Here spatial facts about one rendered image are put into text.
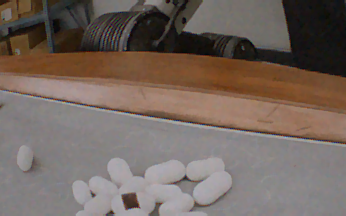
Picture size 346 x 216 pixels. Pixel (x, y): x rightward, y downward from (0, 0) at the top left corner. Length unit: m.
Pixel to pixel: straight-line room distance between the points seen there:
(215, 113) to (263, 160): 0.10
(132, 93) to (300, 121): 0.21
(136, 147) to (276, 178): 0.16
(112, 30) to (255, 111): 0.36
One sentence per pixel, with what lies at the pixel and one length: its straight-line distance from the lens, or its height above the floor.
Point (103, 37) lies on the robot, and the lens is 0.77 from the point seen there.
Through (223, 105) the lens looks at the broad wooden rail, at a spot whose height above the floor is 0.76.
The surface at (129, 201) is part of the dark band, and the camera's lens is 0.36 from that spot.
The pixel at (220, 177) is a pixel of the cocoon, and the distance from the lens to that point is 0.37.
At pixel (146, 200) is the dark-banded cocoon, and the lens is 0.37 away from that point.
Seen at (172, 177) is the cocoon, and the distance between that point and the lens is 0.40.
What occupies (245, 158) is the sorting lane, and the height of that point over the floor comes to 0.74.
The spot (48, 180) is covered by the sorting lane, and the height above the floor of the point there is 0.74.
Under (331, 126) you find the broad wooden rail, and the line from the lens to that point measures 0.43.
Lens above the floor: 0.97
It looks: 25 degrees down
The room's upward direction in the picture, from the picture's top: 11 degrees counter-clockwise
